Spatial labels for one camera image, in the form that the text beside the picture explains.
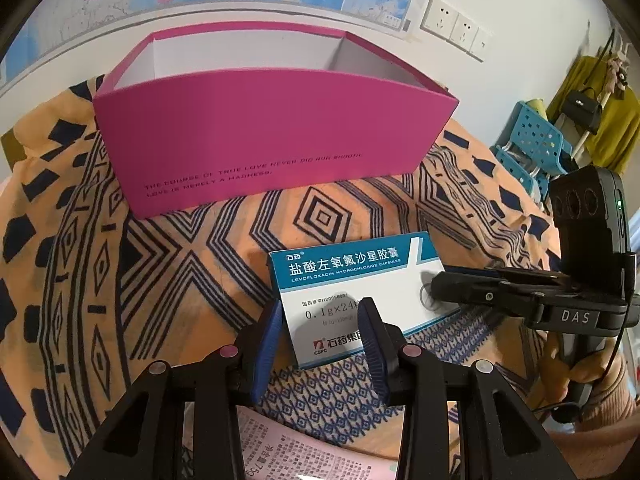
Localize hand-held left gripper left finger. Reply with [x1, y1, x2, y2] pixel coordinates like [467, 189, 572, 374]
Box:
[65, 299, 286, 480]

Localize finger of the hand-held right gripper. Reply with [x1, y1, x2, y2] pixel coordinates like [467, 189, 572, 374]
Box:
[430, 274, 551, 318]
[450, 266, 569, 284]

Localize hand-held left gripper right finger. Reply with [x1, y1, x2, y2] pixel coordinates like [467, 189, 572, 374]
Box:
[357, 296, 561, 480]

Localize white and blue medicine box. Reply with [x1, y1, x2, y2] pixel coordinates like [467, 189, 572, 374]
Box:
[267, 231, 462, 371]

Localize pink cardboard box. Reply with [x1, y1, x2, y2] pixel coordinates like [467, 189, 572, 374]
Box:
[92, 22, 460, 220]

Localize person's right hand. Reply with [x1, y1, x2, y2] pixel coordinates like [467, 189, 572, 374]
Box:
[530, 333, 624, 407]

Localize blue perforated basket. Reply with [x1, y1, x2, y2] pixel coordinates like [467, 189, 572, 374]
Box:
[510, 101, 574, 171]
[492, 145, 539, 196]

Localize yellow hanging garment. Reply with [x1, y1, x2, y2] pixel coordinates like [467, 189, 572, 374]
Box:
[545, 55, 640, 176]

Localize pink printed paper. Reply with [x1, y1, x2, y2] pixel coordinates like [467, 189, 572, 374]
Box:
[182, 404, 422, 480]

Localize black handbag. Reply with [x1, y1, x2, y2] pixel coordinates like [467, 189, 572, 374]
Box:
[560, 87, 604, 135]

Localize white coat rack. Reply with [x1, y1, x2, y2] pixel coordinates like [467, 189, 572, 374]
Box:
[570, 30, 639, 161]

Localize orange patterned blanket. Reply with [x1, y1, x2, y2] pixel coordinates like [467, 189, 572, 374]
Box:
[0, 75, 601, 480]

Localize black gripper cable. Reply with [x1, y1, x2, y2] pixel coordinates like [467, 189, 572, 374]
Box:
[537, 255, 640, 417]

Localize white wall switch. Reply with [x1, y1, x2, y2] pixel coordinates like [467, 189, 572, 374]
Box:
[470, 27, 494, 63]

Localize white wall socket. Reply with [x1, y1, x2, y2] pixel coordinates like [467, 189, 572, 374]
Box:
[420, 0, 459, 37]
[450, 10, 480, 47]

